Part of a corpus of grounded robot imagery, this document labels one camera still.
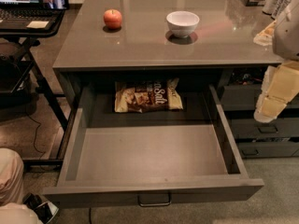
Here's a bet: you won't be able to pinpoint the yellow sticky note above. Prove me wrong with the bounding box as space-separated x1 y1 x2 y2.
27 21 48 29

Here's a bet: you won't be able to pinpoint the metal drawer handle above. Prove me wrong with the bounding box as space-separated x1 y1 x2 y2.
137 193 172 207

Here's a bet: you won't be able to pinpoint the white ceramic bowl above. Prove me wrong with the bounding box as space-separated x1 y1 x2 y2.
166 11 200 38

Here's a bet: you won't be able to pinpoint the black and white shoe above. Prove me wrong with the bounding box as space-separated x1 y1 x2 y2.
22 193 59 224

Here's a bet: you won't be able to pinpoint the red apple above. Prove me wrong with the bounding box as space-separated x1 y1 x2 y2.
104 9 122 30

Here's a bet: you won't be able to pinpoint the grey right bottom drawer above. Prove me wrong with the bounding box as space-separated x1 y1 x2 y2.
237 142 299 159

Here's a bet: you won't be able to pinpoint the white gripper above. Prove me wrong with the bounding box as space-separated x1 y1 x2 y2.
253 61 299 123

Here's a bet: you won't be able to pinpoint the person's knee beige trousers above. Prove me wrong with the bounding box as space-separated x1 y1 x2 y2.
0 147 42 224

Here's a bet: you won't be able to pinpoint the grey right middle drawer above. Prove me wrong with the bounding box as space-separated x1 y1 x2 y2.
230 118 299 139

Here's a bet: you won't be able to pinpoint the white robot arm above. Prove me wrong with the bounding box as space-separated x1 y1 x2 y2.
253 0 299 123

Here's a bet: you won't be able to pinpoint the black laptop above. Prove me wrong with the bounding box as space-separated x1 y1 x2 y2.
0 0 64 31

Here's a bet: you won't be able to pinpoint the black laptop stand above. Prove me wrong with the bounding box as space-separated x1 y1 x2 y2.
0 11 73 170

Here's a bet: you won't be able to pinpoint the black cable on floor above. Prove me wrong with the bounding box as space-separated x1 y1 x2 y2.
24 109 48 161

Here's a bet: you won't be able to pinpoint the open grey top drawer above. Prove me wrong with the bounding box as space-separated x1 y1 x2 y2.
43 87 263 208

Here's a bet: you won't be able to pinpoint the clear plastic snack packet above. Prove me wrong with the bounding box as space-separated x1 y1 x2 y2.
253 21 277 46

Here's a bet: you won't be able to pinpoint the grey right top drawer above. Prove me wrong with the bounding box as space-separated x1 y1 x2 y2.
220 83 299 112

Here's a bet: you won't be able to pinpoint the smartphone with lit screen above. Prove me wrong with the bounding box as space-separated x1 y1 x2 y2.
42 0 69 10

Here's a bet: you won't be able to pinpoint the brown chip bag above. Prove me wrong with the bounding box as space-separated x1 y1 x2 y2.
114 77 183 113

